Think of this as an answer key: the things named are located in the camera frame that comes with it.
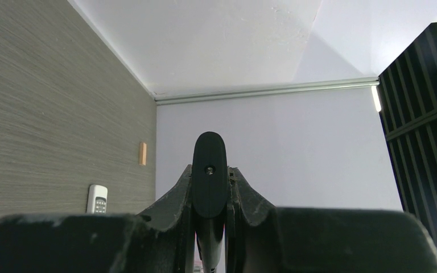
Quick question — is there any orange wooden block far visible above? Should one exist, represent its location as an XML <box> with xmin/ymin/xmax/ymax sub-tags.
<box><xmin>138</xmin><ymin>142</ymin><xmax>147</xmax><ymax>166</ymax></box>

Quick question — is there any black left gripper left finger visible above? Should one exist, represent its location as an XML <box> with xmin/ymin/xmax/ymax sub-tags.
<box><xmin>0</xmin><ymin>166</ymin><xmax>195</xmax><ymax>272</ymax></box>

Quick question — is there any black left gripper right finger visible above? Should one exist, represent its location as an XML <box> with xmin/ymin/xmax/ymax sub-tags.
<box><xmin>225</xmin><ymin>168</ymin><xmax>437</xmax><ymax>272</ymax></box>

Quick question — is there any white remote control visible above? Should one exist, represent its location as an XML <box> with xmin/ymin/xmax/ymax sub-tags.
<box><xmin>86</xmin><ymin>184</ymin><xmax>108</xmax><ymax>214</ymax></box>

